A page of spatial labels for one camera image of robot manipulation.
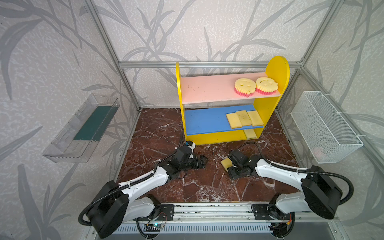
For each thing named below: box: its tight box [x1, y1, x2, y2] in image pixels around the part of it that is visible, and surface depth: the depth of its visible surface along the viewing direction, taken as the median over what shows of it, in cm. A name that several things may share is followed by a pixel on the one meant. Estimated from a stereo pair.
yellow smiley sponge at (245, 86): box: [234, 78, 257, 98], surface depth 72 cm
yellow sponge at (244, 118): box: [236, 110, 252, 127], surface depth 96 cm
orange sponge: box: [226, 112, 242, 129], surface depth 95 cm
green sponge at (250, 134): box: [243, 129, 257, 140], surface depth 104 cm
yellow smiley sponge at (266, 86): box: [255, 77, 279, 96], surface depth 72 cm
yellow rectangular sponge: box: [246, 110, 264, 127], surface depth 96 cm
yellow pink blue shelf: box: [176, 56, 291, 146], surface depth 78 cm
